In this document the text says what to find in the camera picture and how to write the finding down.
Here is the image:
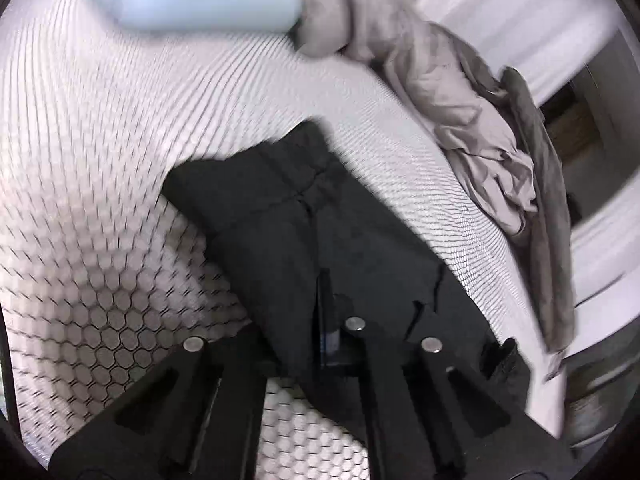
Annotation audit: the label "black pants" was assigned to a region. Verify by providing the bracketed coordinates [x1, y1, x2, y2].
[161, 119, 532, 443]

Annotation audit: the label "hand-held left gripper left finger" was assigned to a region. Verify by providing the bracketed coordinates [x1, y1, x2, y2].
[47, 329, 272, 480]

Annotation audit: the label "dark grey duvet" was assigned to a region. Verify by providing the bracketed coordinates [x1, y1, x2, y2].
[499, 66, 577, 357]

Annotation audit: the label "light grey duvet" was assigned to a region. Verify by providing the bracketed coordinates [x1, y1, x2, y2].
[276, 0, 540, 242]

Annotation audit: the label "bed with honeycomb cover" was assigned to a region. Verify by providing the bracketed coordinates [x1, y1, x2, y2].
[0, 0, 572, 480]

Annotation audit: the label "white curtain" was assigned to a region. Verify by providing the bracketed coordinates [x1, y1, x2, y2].
[414, 0, 628, 107]

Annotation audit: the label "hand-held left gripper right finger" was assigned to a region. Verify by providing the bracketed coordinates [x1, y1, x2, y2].
[316, 269, 577, 480]

